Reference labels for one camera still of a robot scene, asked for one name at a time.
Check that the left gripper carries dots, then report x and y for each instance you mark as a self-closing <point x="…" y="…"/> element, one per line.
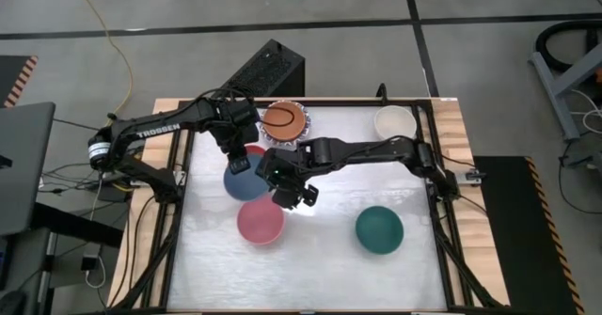
<point x="232" y="131"/>

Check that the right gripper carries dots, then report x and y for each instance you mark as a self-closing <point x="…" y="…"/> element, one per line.
<point x="282" y="169"/>

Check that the red bowl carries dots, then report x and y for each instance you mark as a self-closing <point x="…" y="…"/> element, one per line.
<point x="256" y="150"/>

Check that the pink bowl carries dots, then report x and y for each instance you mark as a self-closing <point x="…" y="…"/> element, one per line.
<point x="258" y="223"/>

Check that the orange bowl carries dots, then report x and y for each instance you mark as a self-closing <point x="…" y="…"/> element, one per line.
<point x="284" y="127"/>

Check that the blue patterned paper bowl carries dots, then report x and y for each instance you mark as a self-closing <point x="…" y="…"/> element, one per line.
<point x="309" y="124"/>

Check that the teal green bowl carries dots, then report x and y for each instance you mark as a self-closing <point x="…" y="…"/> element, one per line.
<point x="379" y="230"/>

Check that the cream white bowl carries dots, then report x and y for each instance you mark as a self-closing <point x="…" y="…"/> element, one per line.
<point x="395" y="122"/>

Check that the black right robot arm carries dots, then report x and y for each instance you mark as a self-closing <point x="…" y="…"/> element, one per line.
<point x="367" y="148"/>

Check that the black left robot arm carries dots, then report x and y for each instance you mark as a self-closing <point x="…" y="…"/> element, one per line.
<point x="155" y="129"/>

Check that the black computer tower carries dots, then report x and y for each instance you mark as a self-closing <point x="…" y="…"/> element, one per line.
<point x="273" y="66"/>

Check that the silver metal clamp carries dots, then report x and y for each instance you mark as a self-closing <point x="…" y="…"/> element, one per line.
<point x="472" y="176"/>

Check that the black desk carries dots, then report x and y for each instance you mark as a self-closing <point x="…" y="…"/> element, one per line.
<point x="70" y="223"/>

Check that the black hazard striped mat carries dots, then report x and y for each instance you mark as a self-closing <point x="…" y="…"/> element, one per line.
<point x="11" y="77"/>
<point x="508" y="235"/>

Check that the grey flat panel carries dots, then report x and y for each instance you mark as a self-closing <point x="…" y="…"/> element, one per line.
<point x="23" y="164"/>

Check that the grey metal stand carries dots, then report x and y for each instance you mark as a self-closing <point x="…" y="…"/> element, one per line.
<point x="552" y="94"/>

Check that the black aluminium table frame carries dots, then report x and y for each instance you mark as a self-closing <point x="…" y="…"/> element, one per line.
<point x="348" y="102"/>

